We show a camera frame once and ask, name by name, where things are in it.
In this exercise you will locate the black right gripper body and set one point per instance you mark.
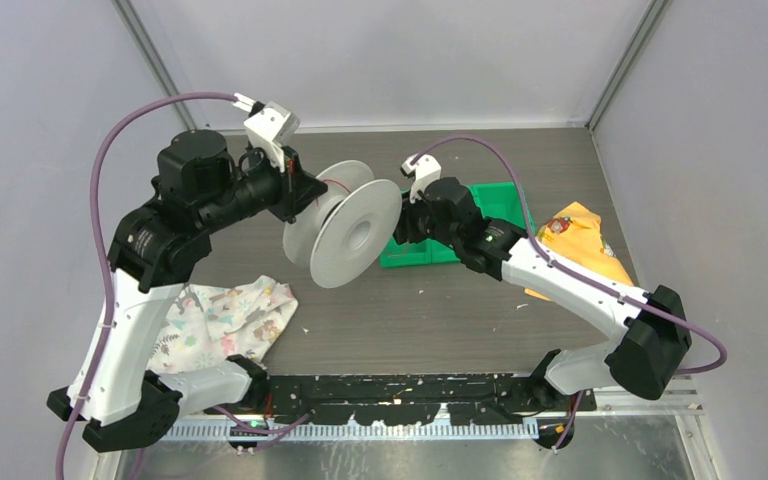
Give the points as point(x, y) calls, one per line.
point(416, 223)

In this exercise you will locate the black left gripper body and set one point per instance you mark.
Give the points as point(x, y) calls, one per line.
point(284, 204)

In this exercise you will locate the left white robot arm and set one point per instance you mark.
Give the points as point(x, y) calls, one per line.
point(199, 189)

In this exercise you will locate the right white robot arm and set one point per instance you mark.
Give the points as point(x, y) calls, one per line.
point(642, 350)

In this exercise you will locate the green middle bin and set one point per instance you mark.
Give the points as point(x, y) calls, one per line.
point(439, 253)

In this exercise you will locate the yellow patterned cloth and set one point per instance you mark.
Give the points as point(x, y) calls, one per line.
point(575, 233)

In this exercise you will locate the white patterned cloth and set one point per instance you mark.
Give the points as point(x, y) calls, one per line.
point(207, 324)

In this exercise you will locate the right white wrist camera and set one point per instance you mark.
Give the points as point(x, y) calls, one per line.
point(423, 170)

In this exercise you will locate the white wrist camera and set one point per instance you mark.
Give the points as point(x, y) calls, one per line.
point(269, 127)
point(423, 170)

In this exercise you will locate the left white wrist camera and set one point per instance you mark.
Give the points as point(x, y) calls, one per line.
point(269, 127)

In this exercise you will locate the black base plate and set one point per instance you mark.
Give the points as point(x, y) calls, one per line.
point(401, 400)

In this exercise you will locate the white slotted cable duct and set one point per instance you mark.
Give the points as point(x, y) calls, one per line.
point(438, 429)

